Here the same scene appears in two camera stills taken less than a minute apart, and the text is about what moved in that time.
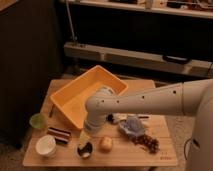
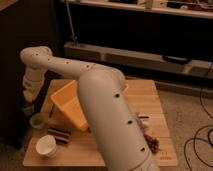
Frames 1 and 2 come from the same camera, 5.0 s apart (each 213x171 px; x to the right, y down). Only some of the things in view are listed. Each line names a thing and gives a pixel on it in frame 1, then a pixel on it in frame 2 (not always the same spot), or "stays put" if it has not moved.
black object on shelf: x=176 y=59 stays put
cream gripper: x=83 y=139 → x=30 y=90
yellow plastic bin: x=72 y=99 stays put
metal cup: x=84 y=150 → x=28 y=109
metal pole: x=70 y=20 stays put
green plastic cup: x=38 y=121 stays put
